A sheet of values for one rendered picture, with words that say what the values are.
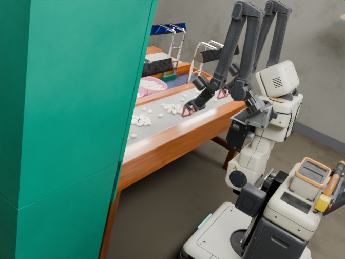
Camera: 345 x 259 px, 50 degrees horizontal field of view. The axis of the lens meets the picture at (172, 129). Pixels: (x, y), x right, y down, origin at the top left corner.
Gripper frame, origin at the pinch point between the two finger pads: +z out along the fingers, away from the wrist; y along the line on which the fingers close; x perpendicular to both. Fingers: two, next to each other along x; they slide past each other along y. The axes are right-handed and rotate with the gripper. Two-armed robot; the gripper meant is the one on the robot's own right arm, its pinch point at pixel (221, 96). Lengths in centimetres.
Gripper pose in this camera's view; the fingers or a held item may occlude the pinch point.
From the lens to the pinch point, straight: 236.5
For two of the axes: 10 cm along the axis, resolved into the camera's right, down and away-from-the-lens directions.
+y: -5.3, 2.9, -8.0
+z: -5.8, 5.6, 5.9
